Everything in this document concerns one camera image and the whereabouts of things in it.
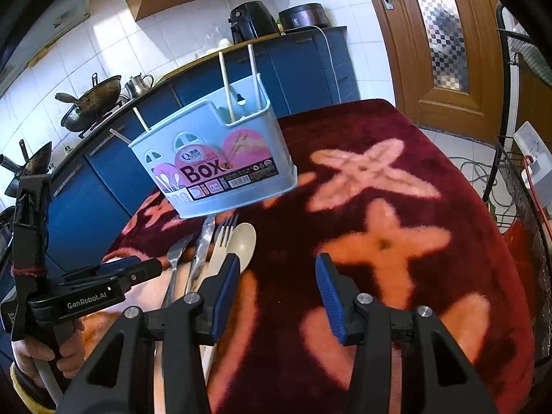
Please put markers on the long bamboo chopstick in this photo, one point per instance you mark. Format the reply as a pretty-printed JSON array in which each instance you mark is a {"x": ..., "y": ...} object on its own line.
[{"x": 226, "y": 86}]

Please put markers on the white chopstick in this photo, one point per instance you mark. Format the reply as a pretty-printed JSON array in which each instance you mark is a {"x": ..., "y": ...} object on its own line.
[{"x": 252, "y": 69}]

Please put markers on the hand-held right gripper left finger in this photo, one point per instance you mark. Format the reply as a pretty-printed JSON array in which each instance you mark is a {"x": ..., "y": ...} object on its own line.
[{"x": 226, "y": 289}]

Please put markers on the large black wok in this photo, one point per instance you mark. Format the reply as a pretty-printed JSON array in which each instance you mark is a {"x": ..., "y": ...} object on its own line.
[{"x": 92, "y": 103}]

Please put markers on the metal fork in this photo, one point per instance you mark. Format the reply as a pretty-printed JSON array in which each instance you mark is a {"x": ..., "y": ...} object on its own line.
[{"x": 176, "y": 255}]

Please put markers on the clear plastic bag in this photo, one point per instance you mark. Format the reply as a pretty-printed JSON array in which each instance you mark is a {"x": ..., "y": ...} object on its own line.
[{"x": 218, "y": 43}]

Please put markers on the wooden door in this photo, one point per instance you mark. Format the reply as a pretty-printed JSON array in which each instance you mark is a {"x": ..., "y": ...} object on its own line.
[{"x": 409, "y": 51}]

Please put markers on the metal kettle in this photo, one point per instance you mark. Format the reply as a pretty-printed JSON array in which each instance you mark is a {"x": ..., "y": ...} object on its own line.
[{"x": 138, "y": 87}]

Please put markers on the white power strip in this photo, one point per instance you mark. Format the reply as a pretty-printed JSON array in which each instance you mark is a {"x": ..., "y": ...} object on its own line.
[{"x": 532, "y": 142}]

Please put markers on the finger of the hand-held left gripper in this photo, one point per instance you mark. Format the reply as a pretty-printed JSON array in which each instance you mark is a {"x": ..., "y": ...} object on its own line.
[
  {"x": 142, "y": 272},
  {"x": 116, "y": 265}
]

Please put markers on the small black wok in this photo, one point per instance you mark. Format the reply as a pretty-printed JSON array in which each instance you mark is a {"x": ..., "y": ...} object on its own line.
[{"x": 36, "y": 161}]

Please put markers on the light blue utensil box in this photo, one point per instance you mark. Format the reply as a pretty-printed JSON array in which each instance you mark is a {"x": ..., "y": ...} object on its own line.
[{"x": 202, "y": 129}]

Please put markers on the black air fryer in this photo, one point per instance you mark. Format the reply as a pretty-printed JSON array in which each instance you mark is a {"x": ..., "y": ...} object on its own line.
[{"x": 252, "y": 21}]

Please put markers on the person's left forearm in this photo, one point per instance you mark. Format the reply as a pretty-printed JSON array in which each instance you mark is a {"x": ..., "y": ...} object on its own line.
[{"x": 26, "y": 392}]

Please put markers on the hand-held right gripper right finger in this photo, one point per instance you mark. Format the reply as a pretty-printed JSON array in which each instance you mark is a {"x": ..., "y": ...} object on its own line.
[{"x": 330, "y": 297}]

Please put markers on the person's left hand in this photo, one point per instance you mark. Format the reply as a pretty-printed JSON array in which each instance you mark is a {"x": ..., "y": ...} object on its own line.
[{"x": 36, "y": 351}]

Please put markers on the gas stove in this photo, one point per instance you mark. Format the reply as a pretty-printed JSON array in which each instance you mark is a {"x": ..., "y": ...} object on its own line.
[{"x": 101, "y": 125}]

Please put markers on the blue base cabinet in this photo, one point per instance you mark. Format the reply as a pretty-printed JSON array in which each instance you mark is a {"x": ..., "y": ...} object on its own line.
[{"x": 103, "y": 172}]

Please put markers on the beige plastic fork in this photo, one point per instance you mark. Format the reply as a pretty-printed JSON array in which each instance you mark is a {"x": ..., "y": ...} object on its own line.
[{"x": 221, "y": 246}]

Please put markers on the dark rice cooker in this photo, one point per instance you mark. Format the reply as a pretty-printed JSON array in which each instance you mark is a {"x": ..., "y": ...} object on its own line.
[{"x": 304, "y": 17}]

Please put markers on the range hood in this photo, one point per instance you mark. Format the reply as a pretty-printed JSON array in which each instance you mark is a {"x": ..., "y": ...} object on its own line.
[{"x": 60, "y": 13}]

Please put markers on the metal knife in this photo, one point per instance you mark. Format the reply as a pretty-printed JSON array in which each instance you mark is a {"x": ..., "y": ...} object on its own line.
[{"x": 202, "y": 246}]

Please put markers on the red floral printed blanket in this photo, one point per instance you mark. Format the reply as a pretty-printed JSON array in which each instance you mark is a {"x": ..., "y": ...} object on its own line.
[{"x": 302, "y": 233}]

